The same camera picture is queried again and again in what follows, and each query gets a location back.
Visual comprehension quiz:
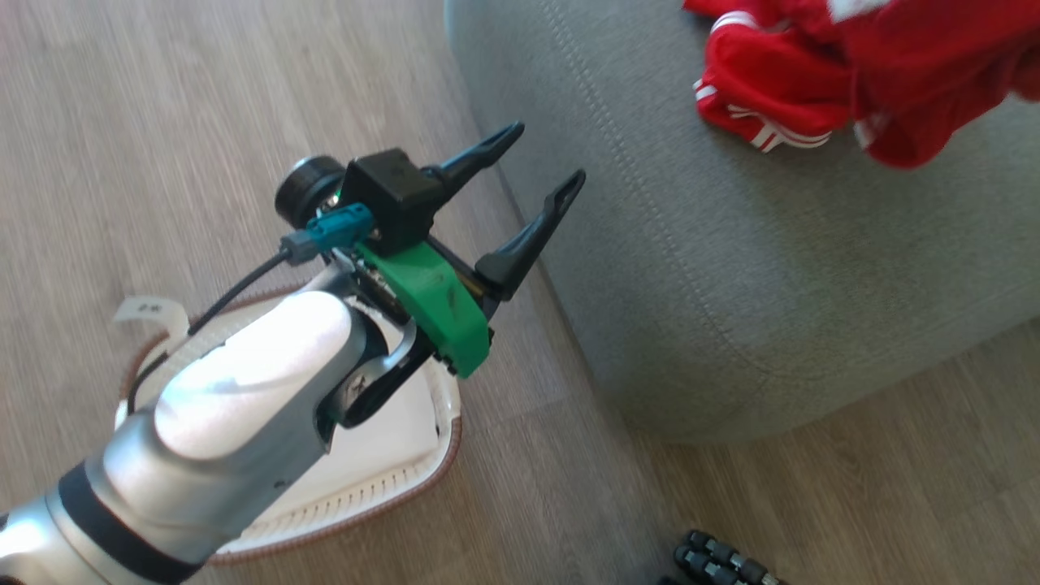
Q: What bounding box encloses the grey fabric sofa seat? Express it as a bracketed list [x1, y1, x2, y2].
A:
[445, 0, 1040, 444]

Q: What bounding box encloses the red garment with white stripes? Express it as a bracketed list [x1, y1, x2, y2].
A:
[825, 0, 1040, 170]
[682, 0, 864, 154]

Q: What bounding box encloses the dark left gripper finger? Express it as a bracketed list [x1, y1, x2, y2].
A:
[475, 169, 587, 301]
[421, 122, 526, 204]

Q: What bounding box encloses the white paper cable tag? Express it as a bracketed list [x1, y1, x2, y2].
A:
[114, 297, 189, 342]

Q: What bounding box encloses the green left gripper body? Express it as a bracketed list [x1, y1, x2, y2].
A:
[275, 156, 493, 379]

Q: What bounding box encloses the white basket with brown rim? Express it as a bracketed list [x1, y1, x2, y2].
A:
[114, 284, 464, 567]

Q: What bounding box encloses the black cable with teal plug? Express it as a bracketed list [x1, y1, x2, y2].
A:
[126, 203, 375, 415]

